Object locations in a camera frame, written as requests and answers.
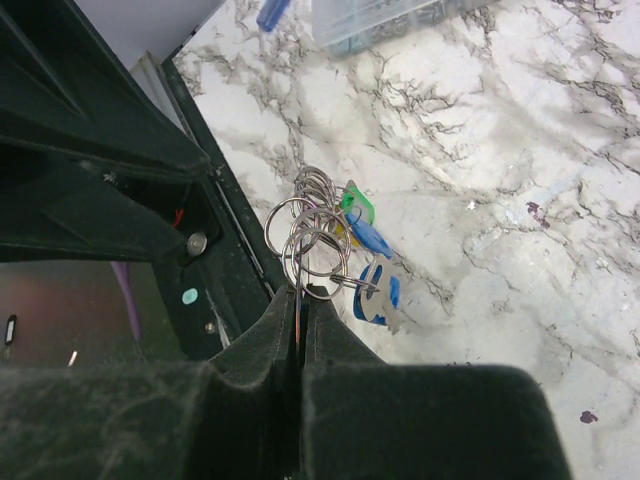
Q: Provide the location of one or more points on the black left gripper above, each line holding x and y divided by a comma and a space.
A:
67, 102

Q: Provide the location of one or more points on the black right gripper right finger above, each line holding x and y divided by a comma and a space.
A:
362, 418

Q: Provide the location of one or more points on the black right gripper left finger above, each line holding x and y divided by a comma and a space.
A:
231, 417

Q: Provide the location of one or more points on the blue red screwdriver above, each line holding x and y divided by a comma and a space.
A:
271, 13

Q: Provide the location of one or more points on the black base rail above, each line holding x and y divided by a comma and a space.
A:
187, 306

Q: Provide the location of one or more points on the clear plastic screw box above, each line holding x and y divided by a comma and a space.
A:
345, 27

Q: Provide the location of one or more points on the green key tag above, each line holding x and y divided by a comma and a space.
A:
354, 202

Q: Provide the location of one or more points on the blue key tag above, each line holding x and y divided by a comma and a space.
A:
368, 236

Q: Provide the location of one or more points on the blue tag with ring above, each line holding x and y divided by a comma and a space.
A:
377, 291

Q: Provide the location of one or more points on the black tag key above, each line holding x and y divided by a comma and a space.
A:
10, 330

